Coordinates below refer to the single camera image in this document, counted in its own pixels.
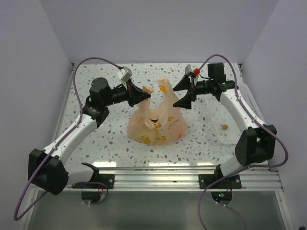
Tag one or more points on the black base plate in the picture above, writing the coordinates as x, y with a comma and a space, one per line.
233, 182
99, 181

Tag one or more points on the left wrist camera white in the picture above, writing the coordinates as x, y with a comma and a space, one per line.
124, 74

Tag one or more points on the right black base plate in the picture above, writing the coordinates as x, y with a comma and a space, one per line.
233, 182

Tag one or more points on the orange translucent plastic bag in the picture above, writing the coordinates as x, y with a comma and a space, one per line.
159, 126

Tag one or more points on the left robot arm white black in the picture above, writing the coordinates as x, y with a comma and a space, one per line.
46, 168

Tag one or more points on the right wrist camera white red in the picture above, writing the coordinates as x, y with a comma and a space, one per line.
194, 73

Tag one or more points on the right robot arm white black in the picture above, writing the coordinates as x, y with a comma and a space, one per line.
256, 143

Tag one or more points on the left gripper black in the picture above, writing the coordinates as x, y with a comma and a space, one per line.
134, 94

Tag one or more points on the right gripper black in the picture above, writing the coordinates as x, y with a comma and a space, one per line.
185, 84

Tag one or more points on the white plastic tray basket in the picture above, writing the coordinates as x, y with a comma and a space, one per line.
227, 115

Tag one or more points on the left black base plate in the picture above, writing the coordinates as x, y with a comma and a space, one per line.
99, 181

